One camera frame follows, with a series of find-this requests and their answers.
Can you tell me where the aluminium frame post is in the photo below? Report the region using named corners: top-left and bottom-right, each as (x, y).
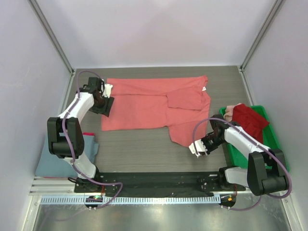
top-left (239, 0), bottom-right (285, 72)
top-left (27, 0), bottom-right (74, 76)

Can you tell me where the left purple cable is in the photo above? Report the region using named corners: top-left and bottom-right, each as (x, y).
top-left (62, 70), bottom-right (123, 209)

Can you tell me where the folded magenta t shirt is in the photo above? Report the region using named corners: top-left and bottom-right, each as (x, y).
top-left (83, 132), bottom-right (95, 136)

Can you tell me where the folded blue t shirt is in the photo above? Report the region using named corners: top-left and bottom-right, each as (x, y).
top-left (35, 135), bottom-right (99, 178)

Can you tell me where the aluminium front rail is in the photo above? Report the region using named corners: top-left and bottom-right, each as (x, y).
top-left (30, 178), bottom-right (249, 194)

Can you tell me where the slotted cable duct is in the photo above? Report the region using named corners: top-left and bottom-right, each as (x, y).
top-left (40, 194), bottom-right (221, 205)

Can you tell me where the dark red t shirt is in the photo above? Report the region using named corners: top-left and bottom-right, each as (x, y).
top-left (232, 104), bottom-right (269, 143)

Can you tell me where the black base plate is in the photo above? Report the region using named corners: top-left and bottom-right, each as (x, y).
top-left (68, 171), bottom-right (246, 198)

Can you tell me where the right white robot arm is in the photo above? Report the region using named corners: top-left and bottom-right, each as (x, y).
top-left (193, 114), bottom-right (292, 199)

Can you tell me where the left aluminium frame post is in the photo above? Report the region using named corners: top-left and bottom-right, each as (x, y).
top-left (27, 0), bottom-right (74, 76)

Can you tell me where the salmon pink t shirt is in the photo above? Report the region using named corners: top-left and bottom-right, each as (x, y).
top-left (101, 76), bottom-right (211, 147)

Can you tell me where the light pink t shirt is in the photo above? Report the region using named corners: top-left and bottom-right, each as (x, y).
top-left (223, 103), bottom-right (240, 122)

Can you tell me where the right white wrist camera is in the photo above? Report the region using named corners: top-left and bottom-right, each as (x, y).
top-left (189, 140), bottom-right (208, 158)

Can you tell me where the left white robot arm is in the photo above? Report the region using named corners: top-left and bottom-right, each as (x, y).
top-left (47, 77), bottom-right (114, 193)

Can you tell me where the right aluminium frame post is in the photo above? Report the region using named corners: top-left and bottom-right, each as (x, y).
top-left (239, 0), bottom-right (285, 72)

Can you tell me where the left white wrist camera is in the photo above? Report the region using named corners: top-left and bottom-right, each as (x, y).
top-left (103, 84), bottom-right (113, 98)

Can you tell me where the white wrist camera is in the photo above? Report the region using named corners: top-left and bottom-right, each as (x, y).
top-left (103, 84), bottom-right (113, 98)
top-left (189, 140), bottom-right (208, 158)

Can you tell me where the green plastic bin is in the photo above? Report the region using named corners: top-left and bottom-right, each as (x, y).
top-left (218, 105), bottom-right (291, 173)

